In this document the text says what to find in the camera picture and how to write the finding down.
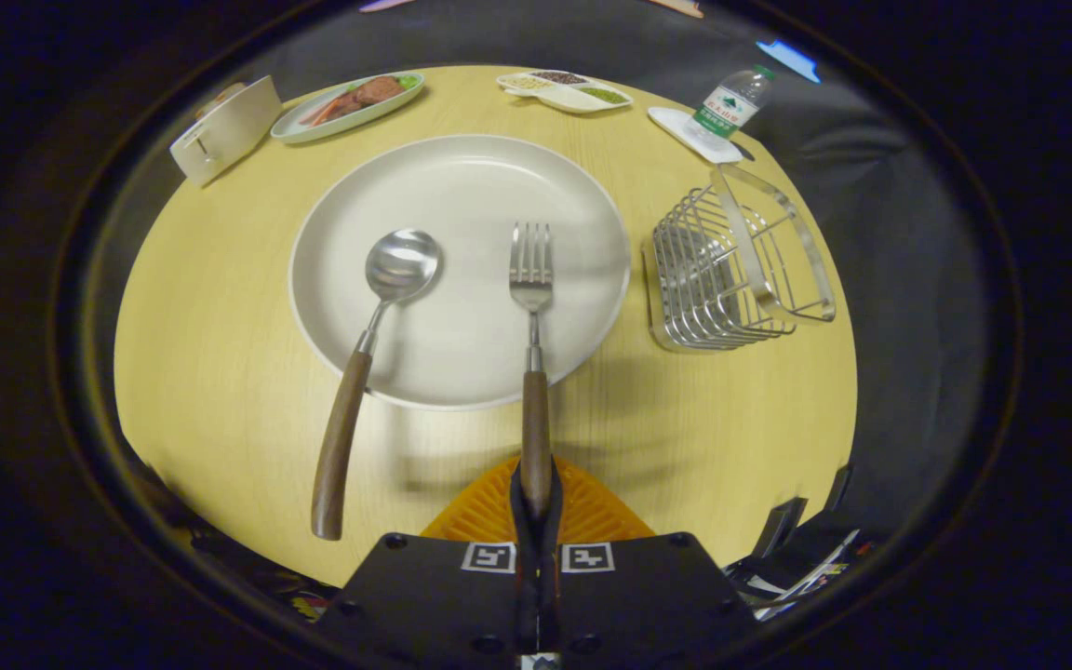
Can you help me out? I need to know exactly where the white divided dish with grains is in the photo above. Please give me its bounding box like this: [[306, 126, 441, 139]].
[[497, 70, 635, 115]]

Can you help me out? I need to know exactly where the wooden handled spoon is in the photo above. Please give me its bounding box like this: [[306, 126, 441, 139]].
[[310, 229, 444, 542]]

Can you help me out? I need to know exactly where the large white round plate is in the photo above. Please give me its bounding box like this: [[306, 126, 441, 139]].
[[288, 134, 633, 412]]

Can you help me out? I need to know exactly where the green oval plate with food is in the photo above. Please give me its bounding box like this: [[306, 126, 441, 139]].
[[271, 71, 426, 145]]

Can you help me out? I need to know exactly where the wooden handled fork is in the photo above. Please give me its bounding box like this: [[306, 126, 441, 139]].
[[509, 221, 556, 520]]

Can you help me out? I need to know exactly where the clear plastic water bottle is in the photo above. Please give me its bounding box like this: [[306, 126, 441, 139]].
[[685, 65, 777, 150]]

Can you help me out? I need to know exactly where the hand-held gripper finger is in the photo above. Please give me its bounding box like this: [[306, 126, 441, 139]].
[[536, 456, 760, 663], [316, 454, 539, 663]]

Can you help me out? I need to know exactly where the metal wire cutlery basket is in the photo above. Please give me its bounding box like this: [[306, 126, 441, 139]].
[[643, 163, 838, 353]]

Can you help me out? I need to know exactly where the cream toaster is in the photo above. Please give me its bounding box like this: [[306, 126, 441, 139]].
[[169, 75, 284, 188]]

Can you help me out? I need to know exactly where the white coaster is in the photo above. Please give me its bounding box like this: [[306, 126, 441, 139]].
[[648, 106, 744, 166]]

